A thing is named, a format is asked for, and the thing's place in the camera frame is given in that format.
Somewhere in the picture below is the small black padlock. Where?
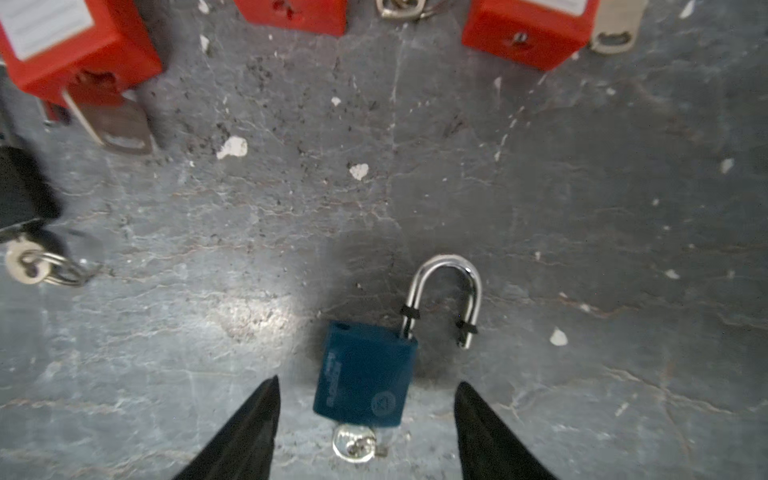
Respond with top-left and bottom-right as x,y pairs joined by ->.
1,144 -> 97,288

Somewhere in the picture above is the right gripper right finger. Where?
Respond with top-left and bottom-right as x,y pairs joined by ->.
454,381 -> 556,480

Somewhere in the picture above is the red padlock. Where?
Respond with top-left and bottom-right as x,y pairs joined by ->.
1,0 -> 163,155
234,0 -> 347,37
461,0 -> 649,72

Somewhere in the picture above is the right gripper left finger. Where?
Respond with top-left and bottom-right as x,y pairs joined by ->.
174,376 -> 281,480

